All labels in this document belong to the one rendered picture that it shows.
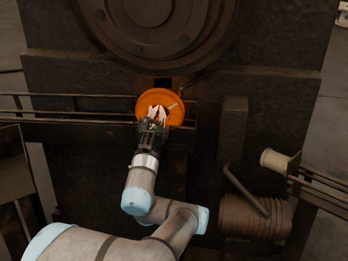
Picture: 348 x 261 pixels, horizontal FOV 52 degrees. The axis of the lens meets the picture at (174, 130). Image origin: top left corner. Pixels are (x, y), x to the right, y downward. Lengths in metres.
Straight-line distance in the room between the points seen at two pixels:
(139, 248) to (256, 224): 0.57
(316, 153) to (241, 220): 1.26
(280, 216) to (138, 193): 0.46
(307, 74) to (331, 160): 1.21
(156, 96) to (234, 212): 0.43
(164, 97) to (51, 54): 0.41
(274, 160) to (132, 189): 0.42
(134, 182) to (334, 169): 1.53
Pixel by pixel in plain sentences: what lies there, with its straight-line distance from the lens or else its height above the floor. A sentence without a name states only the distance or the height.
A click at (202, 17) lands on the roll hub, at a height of 1.09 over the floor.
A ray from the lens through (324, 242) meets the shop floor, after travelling 1.83.
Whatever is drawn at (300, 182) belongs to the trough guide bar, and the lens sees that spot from 1.03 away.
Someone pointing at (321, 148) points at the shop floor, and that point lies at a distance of 2.37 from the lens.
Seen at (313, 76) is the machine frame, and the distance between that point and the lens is 1.14.
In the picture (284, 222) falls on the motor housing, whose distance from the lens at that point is 1.14.
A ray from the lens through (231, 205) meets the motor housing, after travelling 1.13.
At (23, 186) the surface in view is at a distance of 1.13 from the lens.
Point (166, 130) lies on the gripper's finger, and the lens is 1.06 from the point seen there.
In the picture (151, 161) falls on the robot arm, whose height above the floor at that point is 0.73.
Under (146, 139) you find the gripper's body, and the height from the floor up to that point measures 0.77.
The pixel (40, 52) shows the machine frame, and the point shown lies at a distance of 1.27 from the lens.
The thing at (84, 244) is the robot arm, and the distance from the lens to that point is 0.63.
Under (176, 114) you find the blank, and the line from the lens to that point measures 1.11.
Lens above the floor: 1.34
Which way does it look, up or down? 35 degrees down
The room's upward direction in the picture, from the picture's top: 1 degrees clockwise
